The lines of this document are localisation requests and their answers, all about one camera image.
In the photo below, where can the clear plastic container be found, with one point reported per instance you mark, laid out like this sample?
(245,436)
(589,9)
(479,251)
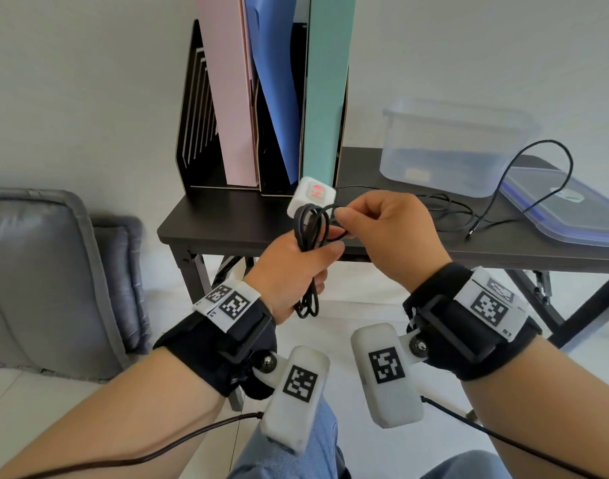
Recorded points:
(449,144)

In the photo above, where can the white charger plug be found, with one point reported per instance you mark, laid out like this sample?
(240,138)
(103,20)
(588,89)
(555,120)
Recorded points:
(312,192)

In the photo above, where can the green folder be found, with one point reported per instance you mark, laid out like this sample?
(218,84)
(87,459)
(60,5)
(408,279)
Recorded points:
(327,94)

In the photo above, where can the person's left hand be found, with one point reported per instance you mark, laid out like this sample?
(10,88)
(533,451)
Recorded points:
(279,276)

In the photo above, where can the person's right forearm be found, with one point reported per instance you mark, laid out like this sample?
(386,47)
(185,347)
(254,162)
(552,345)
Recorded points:
(549,404)

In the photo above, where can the grey cushioned chair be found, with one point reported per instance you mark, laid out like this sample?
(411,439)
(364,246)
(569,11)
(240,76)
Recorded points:
(40,274)

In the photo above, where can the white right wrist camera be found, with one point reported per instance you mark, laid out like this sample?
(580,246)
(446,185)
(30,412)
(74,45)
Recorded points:
(384,374)

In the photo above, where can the person's left forearm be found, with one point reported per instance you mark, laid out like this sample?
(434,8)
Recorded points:
(115,419)

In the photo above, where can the pink folder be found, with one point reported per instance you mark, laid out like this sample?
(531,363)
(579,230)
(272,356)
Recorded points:
(229,94)

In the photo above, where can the person's blue trousers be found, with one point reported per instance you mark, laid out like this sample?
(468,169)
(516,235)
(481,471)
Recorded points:
(309,461)

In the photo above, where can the person's right thumb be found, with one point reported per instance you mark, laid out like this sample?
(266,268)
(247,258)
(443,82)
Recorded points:
(345,230)

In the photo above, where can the black table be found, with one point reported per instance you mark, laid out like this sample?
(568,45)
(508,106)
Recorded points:
(224,219)

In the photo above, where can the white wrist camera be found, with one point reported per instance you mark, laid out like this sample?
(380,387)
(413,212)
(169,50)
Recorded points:
(384,374)
(297,394)

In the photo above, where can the black file organizer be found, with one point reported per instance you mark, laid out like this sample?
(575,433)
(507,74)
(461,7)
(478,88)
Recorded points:
(200,134)

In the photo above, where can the clear lid with blue rim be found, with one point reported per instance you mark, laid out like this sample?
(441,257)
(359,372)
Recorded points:
(578,209)

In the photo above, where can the person's left thumb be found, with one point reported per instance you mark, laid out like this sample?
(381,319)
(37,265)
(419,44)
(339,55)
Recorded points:
(322,252)

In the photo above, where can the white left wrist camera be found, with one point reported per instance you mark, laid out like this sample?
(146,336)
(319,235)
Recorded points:
(297,394)

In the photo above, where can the blue folder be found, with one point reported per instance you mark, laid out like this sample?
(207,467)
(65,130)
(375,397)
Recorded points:
(277,79)

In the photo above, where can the person's right hand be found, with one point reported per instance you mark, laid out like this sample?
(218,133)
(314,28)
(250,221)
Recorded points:
(399,234)

